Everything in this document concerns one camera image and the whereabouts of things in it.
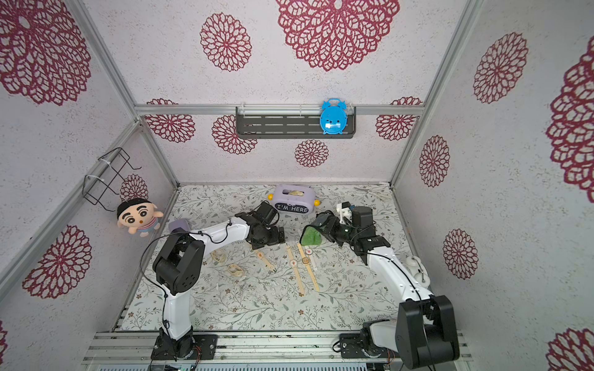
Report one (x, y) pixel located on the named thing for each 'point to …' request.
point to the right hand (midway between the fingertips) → (314, 224)
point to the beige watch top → (235, 270)
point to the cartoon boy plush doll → (138, 216)
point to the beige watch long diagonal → (260, 254)
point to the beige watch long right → (306, 261)
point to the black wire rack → (112, 165)
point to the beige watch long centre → (293, 263)
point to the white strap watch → (309, 252)
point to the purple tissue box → (294, 199)
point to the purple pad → (179, 223)
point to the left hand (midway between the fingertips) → (276, 241)
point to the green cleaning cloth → (311, 236)
